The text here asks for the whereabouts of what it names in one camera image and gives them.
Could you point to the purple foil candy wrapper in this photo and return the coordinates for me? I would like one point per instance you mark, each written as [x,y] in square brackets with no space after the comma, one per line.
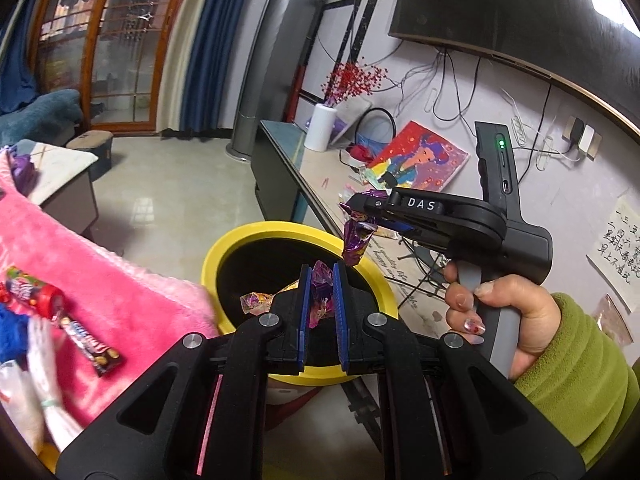
[321,291]
[356,246]
[255,303]

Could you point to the yellow round bin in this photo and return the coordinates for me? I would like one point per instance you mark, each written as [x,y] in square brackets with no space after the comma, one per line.
[240,241]

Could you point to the blue round stool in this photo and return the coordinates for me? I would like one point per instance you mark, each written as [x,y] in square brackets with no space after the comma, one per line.
[92,145]

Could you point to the white power adapter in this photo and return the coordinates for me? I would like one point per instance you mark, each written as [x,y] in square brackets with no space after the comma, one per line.
[587,141]

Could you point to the white-top side table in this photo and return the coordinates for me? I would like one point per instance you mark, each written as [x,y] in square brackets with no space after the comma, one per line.
[65,170]

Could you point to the small purple picture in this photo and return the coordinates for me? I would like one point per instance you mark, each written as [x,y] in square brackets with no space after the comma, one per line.
[350,117]

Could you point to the handwritten paper note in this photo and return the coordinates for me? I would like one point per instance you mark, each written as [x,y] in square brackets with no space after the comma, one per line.
[615,255]

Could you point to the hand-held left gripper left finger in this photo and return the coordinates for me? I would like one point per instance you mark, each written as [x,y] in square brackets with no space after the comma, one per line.
[303,320]

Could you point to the brown chocolate bar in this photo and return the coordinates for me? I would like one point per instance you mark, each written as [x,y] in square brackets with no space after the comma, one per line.
[92,349]

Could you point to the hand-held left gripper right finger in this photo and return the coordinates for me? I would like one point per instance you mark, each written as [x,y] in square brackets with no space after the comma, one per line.
[342,325]

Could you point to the glass-top television cabinet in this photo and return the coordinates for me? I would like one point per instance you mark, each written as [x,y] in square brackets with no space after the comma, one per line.
[280,175]

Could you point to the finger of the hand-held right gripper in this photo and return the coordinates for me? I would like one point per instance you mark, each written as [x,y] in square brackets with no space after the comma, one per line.
[370,204]
[405,226]

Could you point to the clear plastic bag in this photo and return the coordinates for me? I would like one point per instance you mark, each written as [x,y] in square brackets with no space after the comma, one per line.
[20,410]

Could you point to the beige curtain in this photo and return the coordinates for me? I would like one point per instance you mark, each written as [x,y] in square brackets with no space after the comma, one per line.
[182,35]

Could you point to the red colourful candy tube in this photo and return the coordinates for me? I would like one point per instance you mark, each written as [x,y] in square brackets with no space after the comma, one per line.
[30,292]

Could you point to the blue curtain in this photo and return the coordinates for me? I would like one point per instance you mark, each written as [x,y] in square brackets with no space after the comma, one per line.
[17,60]
[210,50]

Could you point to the black power adapter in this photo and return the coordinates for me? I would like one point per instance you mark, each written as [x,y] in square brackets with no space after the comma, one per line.
[573,130]

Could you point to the black television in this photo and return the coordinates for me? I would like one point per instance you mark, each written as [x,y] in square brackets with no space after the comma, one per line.
[500,0]

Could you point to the clear pink packet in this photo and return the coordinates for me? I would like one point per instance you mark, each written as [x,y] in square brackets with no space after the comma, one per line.
[612,317]

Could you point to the person's right hand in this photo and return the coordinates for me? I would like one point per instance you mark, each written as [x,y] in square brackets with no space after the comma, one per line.
[535,315]

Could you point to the white ribbed vase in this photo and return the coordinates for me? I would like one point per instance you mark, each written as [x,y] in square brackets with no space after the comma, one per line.
[319,127]

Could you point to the pink plush blanket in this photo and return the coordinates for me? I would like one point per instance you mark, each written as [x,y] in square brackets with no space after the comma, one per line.
[125,300]

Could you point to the white plastic packet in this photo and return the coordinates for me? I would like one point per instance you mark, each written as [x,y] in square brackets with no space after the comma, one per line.
[44,375]

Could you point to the purple cloth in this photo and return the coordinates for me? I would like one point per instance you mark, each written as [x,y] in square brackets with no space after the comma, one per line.
[22,172]

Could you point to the wooden framed glass door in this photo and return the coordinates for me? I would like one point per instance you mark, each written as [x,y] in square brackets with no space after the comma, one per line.
[100,110]

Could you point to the blue plush sofa throw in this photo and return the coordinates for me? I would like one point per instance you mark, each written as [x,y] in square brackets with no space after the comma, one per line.
[40,115]

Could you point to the grey standing air conditioner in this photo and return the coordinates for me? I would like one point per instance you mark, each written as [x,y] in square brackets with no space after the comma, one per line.
[260,85]

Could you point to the colourful figure painting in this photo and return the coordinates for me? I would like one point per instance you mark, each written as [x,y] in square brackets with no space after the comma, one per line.
[420,157]

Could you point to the blue cloth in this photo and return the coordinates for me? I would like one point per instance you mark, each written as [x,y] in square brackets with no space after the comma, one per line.
[12,335]

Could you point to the red berry branches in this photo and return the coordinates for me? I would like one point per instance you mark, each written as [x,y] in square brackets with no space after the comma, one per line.
[352,80]

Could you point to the person's right forearm green sleeve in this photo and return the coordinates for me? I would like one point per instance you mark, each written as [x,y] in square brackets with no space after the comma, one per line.
[580,385]

